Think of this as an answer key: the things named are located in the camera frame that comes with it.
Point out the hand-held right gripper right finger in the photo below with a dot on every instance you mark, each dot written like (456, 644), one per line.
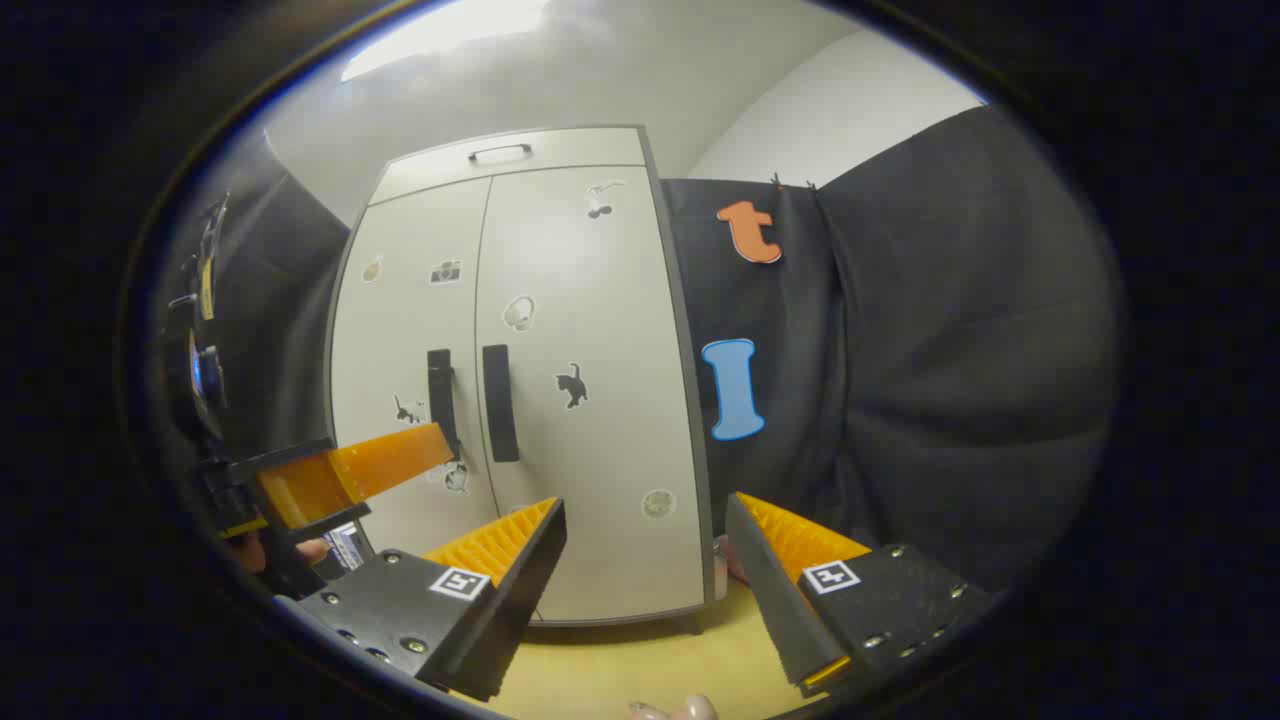
(775, 600)

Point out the white double-door shoe cabinet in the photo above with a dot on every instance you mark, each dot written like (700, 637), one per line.
(697, 420)

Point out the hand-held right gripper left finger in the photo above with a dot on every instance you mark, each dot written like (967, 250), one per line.
(530, 580)

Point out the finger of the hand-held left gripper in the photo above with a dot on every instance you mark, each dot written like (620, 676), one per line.
(350, 475)
(345, 548)

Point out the white cabinet door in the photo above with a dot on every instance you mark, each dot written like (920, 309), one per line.
(600, 450)
(390, 340)

